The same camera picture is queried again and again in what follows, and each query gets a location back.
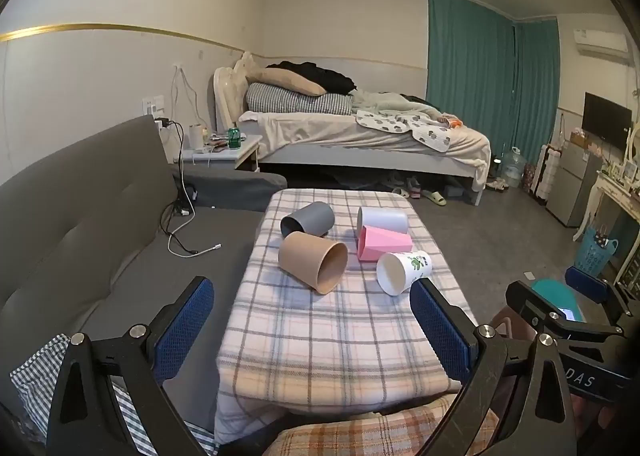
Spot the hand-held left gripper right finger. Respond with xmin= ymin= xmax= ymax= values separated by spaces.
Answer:
xmin=409 ymin=277 xmax=577 ymax=456

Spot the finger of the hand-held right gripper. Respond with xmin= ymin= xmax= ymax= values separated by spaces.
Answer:
xmin=566 ymin=265 xmax=640 ymax=322
xmin=505 ymin=280 xmax=626 ymax=342

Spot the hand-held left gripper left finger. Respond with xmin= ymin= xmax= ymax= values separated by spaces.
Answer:
xmin=46 ymin=276 xmax=216 ymax=456

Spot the white cup with green print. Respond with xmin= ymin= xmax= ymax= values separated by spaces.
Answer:
xmin=376 ymin=251 xmax=433 ymax=297

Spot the pink cup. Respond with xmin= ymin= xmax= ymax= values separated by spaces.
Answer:
xmin=357 ymin=225 xmax=413 ymax=263

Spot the plain white cup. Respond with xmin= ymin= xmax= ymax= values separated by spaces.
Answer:
xmin=357 ymin=206 xmax=409 ymax=235

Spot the tan cup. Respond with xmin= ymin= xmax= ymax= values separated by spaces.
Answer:
xmin=278 ymin=231 xmax=349 ymax=295

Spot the grey cup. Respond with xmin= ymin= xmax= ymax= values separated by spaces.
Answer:
xmin=280 ymin=201 xmax=335 ymax=239

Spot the teal stool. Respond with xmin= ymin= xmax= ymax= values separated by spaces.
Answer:
xmin=530 ymin=277 xmax=587 ymax=323

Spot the blue laundry basket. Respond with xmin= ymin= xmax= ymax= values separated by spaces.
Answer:
xmin=580 ymin=226 xmax=620 ymax=278

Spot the white dressing table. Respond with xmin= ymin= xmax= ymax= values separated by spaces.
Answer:
xmin=572 ymin=121 xmax=640 ymax=297

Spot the grey fridge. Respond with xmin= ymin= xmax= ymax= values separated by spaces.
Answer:
xmin=546 ymin=140 xmax=604 ymax=228

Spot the suitcase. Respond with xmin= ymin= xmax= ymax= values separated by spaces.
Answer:
xmin=529 ymin=145 xmax=559 ymax=203

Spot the orange plaid cloth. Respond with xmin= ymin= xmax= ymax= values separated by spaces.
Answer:
xmin=270 ymin=393 xmax=501 ymax=456

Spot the plaid tablecloth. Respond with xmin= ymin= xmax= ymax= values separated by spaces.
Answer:
xmin=215 ymin=189 xmax=481 ymax=443

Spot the grey sofa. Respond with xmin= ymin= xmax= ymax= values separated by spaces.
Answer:
xmin=0 ymin=115 xmax=288 ymax=437

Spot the water jug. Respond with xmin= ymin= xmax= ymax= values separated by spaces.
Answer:
xmin=500 ymin=146 xmax=526 ymax=189

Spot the blue checked cloth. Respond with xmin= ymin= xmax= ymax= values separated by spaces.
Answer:
xmin=10 ymin=333 xmax=221 ymax=456

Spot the black television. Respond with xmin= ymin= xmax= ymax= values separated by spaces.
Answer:
xmin=582 ymin=92 xmax=633 ymax=143

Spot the white nightstand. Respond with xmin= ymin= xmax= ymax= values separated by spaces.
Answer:
xmin=180 ymin=133 xmax=263 ymax=172

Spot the teal curtain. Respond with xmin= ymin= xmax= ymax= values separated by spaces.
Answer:
xmin=514 ymin=18 xmax=561 ymax=159
xmin=426 ymin=0 xmax=517 ymax=112

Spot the patterned quilt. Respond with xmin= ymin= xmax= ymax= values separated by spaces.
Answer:
xmin=356 ymin=109 xmax=454 ymax=153

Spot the bed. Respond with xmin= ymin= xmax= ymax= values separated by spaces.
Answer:
xmin=214 ymin=65 xmax=493 ymax=207

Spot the white air conditioner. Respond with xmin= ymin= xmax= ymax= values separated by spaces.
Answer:
xmin=572 ymin=28 xmax=630 ymax=58

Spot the pale green blanket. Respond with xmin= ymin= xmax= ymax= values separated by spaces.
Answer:
xmin=350 ymin=89 xmax=446 ymax=120

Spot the striped pillow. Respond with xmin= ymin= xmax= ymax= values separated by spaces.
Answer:
xmin=246 ymin=83 xmax=354 ymax=115

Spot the tan pillow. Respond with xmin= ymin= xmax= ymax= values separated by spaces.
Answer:
xmin=245 ymin=67 xmax=327 ymax=97

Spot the black clothing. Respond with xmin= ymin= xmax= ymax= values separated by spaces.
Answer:
xmin=272 ymin=61 xmax=357 ymax=93

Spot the white charging cable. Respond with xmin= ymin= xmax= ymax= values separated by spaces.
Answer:
xmin=167 ymin=231 xmax=222 ymax=257

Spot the black cable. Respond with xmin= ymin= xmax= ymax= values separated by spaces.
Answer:
xmin=159 ymin=120 xmax=198 ymax=257

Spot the white wall cable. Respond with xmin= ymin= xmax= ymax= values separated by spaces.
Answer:
xmin=171 ymin=64 xmax=212 ymax=137

